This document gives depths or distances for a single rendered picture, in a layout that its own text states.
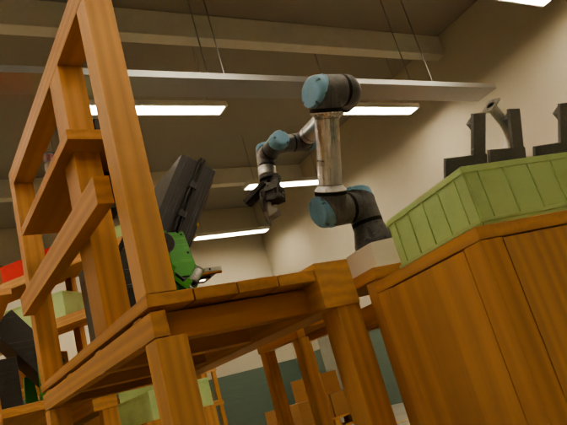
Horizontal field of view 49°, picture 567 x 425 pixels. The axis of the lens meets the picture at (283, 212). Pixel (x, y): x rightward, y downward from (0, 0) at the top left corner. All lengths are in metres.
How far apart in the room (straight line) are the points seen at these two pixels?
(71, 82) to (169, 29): 4.41
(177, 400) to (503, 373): 0.80
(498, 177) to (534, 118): 6.29
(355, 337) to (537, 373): 0.63
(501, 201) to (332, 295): 0.61
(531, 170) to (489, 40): 6.74
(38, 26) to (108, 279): 4.48
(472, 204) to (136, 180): 0.92
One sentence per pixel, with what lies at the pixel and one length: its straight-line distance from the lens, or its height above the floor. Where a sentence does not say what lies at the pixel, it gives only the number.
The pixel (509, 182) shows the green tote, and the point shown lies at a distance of 1.73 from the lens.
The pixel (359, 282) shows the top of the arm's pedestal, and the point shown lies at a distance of 2.12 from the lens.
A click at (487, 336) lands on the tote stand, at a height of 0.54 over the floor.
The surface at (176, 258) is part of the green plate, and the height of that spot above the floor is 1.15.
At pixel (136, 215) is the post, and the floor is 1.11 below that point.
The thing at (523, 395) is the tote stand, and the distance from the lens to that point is 1.58.
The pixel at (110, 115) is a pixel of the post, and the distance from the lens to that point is 1.88.
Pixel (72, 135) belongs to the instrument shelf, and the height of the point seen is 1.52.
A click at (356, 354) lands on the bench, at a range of 1.96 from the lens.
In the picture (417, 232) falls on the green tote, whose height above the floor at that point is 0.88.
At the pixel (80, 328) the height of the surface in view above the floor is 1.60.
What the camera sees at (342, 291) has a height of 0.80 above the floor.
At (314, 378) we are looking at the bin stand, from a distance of 2.52.
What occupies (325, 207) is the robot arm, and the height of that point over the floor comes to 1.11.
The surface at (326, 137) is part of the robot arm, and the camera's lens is 2.16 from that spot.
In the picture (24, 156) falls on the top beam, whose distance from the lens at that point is 3.02.
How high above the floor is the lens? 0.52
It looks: 16 degrees up
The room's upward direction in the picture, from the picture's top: 16 degrees counter-clockwise
